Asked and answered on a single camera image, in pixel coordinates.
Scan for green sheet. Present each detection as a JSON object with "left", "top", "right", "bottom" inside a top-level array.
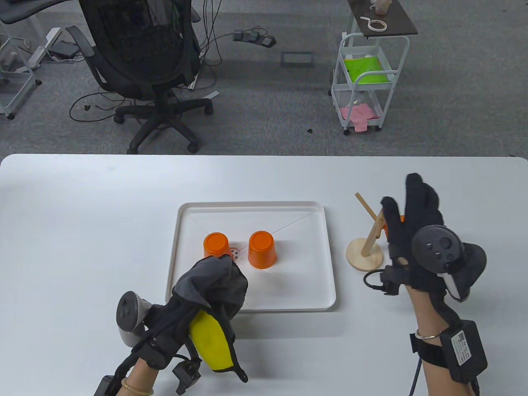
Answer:
[{"left": 344, "top": 57, "right": 393, "bottom": 85}]

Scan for black mesh office chair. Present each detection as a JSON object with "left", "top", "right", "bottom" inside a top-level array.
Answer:
[{"left": 66, "top": 0, "right": 214, "bottom": 155}]

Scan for person's left hand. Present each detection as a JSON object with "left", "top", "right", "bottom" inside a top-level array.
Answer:
[{"left": 165, "top": 255, "right": 250, "bottom": 384}]

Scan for wooden cup stand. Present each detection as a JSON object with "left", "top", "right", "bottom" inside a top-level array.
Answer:
[{"left": 346, "top": 192, "right": 387, "bottom": 272}]

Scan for black glove cable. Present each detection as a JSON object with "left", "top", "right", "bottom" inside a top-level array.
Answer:
[{"left": 363, "top": 266, "right": 403, "bottom": 296}]

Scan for grey mesh chair seat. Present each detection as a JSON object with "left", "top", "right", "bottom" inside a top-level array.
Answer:
[{"left": 0, "top": 0, "right": 54, "bottom": 24}]

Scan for dark wooden board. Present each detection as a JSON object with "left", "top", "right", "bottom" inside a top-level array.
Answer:
[{"left": 346, "top": 0, "right": 418, "bottom": 40}]

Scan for white square tray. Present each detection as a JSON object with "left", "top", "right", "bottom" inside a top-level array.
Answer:
[{"left": 166, "top": 201, "right": 337, "bottom": 313}]

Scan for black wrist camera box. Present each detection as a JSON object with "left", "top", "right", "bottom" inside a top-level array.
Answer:
[{"left": 439, "top": 320, "right": 488, "bottom": 384}]

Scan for black hand controller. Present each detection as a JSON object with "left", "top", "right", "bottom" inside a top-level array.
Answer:
[{"left": 411, "top": 225, "right": 487, "bottom": 302}]

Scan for floor socket box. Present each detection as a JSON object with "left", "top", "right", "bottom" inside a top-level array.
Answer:
[{"left": 281, "top": 52, "right": 314, "bottom": 68}]

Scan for white rolling cart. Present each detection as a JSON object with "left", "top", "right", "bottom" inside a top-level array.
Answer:
[{"left": 331, "top": 32, "right": 410, "bottom": 135}]

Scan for orange plastic cup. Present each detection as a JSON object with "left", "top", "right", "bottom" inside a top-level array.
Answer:
[
  {"left": 203, "top": 233, "right": 230, "bottom": 259},
  {"left": 247, "top": 231, "right": 277, "bottom": 269},
  {"left": 380, "top": 214, "right": 407, "bottom": 231}
]

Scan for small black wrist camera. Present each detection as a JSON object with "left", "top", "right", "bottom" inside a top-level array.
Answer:
[{"left": 172, "top": 358, "right": 203, "bottom": 396}]

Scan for white tape roll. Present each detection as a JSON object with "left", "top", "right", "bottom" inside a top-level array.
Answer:
[{"left": 361, "top": 17, "right": 389, "bottom": 32}]

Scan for black power adapter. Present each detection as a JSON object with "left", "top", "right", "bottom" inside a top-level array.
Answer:
[{"left": 48, "top": 40, "right": 80, "bottom": 59}]

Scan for person's right forearm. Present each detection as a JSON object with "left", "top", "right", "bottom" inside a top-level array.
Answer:
[{"left": 406, "top": 288, "right": 487, "bottom": 396}]

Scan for person's right hand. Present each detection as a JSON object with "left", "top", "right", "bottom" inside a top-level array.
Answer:
[{"left": 380, "top": 173, "right": 448, "bottom": 291}]

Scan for white power strip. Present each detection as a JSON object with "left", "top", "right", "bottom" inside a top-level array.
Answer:
[{"left": 26, "top": 27, "right": 62, "bottom": 69}]

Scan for white metal desk frame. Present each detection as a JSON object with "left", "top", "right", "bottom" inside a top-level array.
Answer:
[{"left": 0, "top": 21, "right": 42, "bottom": 120}]

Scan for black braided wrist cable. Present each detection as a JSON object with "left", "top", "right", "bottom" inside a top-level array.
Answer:
[{"left": 408, "top": 358, "right": 423, "bottom": 396}]

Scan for gold bead bracelet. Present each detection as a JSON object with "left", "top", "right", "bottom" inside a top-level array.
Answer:
[{"left": 122, "top": 380, "right": 155, "bottom": 395}]

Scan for black foot pedals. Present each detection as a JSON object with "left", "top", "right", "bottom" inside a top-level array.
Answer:
[{"left": 233, "top": 28, "right": 277, "bottom": 49}]

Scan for person's left forearm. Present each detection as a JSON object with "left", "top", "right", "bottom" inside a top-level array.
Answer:
[{"left": 121, "top": 357, "right": 165, "bottom": 396}]

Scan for pink cloth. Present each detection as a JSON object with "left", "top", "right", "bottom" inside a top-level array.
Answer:
[{"left": 340, "top": 103, "right": 382, "bottom": 133}]

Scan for grey hand controller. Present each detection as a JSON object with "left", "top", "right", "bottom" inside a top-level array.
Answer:
[{"left": 117, "top": 291, "right": 154, "bottom": 346}]

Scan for black floor cable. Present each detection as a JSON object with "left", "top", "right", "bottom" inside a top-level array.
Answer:
[{"left": 68, "top": 89, "right": 124, "bottom": 122}]

